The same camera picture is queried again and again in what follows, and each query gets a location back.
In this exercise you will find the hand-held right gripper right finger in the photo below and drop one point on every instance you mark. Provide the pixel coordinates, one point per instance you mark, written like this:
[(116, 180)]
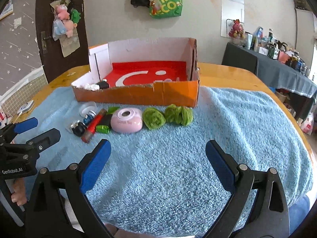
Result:
[(220, 164)]

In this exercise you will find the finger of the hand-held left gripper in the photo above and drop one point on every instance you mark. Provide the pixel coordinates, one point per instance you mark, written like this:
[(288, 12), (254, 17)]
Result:
[(24, 125), (45, 138)]

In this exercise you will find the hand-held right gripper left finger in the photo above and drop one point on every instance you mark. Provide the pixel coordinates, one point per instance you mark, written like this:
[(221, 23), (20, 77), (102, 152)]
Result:
[(96, 164)]

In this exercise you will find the small blue toy figure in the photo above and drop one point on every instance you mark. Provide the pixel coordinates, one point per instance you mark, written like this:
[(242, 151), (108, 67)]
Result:
[(89, 118)]

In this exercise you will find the clear plastic jar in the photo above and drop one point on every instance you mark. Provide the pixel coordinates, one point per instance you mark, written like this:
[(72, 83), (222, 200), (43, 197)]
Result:
[(86, 107)]

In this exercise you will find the pink round device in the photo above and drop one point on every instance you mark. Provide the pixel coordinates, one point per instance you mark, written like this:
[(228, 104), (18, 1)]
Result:
[(126, 121)]

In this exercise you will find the orange cardboard box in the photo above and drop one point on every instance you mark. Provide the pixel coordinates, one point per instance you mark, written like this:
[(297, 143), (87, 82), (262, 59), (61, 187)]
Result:
[(163, 96)]

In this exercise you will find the person's left hand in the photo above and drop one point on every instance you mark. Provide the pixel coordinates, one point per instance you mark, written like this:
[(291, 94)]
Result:
[(18, 194)]

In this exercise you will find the small black bottle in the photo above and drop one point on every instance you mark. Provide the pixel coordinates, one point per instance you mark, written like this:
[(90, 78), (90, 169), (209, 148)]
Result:
[(78, 129)]

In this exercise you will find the green wrapped candy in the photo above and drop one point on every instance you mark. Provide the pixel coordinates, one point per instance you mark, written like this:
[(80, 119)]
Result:
[(112, 109), (102, 129)]

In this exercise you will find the red tube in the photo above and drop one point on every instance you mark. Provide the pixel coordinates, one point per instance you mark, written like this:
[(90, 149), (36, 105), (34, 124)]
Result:
[(94, 126)]

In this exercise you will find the small black item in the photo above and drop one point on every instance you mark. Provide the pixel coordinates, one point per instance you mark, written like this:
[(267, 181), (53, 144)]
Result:
[(107, 120)]

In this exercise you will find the light blue fluffy towel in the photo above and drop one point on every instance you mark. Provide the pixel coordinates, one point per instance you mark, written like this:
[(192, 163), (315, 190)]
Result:
[(173, 153)]

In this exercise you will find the black and white figure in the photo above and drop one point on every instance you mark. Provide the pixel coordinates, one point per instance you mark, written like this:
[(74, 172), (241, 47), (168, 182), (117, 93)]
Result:
[(102, 84)]

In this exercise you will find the beige paper bag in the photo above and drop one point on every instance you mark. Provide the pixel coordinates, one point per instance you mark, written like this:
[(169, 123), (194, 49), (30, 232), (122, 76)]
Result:
[(70, 45)]

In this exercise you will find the pink plastic bag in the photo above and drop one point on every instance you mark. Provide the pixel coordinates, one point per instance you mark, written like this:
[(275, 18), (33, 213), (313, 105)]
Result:
[(307, 125)]

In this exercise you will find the light blue plush toy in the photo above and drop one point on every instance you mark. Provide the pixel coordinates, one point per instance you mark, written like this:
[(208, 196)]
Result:
[(58, 29)]

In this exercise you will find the side table with dark cloth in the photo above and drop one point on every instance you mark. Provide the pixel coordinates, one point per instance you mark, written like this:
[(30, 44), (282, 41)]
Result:
[(284, 79)]

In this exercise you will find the pink plush pig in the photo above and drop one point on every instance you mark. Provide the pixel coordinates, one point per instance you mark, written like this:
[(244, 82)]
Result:
[(62, 12), (69, 28)]

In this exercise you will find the dark brown door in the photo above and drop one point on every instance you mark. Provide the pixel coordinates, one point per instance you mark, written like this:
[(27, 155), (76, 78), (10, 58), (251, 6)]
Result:
[(44, 10)]

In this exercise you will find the green plush toy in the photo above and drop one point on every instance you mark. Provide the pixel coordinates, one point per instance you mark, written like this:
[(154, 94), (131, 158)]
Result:
[(75, 16)]

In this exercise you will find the row of bottles and boxes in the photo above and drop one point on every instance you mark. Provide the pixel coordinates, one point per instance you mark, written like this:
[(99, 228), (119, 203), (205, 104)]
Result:
[(272, 47)]

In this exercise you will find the pink rabbit plush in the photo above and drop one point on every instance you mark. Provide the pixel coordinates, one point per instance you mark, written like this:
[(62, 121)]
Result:
[(236, 28)]

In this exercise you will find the green tote bag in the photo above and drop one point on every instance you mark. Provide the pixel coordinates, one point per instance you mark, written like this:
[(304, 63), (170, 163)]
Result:
[(167, 2)]

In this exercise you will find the wall mirror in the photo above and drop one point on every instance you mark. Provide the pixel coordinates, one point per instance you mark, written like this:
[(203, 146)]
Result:
[(231, 5)]

